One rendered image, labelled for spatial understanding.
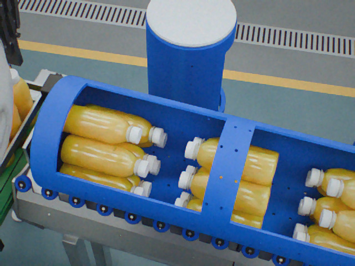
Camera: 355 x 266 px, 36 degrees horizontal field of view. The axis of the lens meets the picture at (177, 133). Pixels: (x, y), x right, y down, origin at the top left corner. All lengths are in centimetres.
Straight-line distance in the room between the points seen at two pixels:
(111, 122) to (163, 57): 49
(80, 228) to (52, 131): 36
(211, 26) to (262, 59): 139
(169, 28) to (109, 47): 143
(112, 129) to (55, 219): 37
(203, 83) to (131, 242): 59
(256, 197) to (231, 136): 14
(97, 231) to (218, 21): 72
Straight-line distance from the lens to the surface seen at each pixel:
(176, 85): 177
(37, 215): 154
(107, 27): 319
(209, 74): 174
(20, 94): 154
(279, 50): 312
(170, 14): 172
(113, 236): 147
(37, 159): 127
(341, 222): 124
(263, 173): 121
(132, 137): 126
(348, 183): 124
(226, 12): 174
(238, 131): 120
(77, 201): 142
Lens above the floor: 220
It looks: 55 degrees down
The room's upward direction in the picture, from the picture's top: 2 degrees clockwise
